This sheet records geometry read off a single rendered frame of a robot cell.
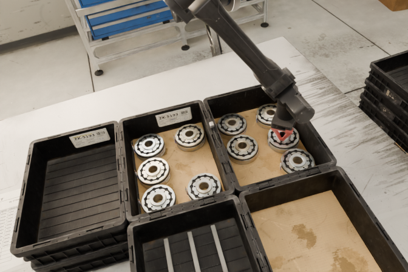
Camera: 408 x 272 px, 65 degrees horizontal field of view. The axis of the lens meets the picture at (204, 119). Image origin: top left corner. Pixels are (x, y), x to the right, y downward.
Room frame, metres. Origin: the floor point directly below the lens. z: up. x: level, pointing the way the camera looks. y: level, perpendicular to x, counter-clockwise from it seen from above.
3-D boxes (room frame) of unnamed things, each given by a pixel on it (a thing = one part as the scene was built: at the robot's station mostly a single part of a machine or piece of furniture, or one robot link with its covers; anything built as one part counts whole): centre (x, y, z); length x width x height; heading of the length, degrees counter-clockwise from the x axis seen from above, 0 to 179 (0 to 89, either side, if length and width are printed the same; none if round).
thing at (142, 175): (0.63, 0.19, 0.86); 0.10 x 0.10 x 0.01
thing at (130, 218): (0.64, 0.12, 0.92); 0.40 x 0.30 x 0.02; 8
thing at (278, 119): (0.69, -0.25, 0.98); 0.10 x 0.07 x 0.07; 149
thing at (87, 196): (0.60, 0.42, 0.87); 0.40 x 0.30 x 0.11; 8
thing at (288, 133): (0.68, -0.25, 0.91); 0.07 x 0.07 x 0.09; 59
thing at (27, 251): (0.60, 0.42, 0.92); 0.40 x 0.30 x 0.02; 8
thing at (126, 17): (2.55, 0.46, 0.60); 0.72 x 0.03 x 0.56; 103
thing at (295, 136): (0.69, -0.25, 0.86); 0.10 x 0.10 x 0.01
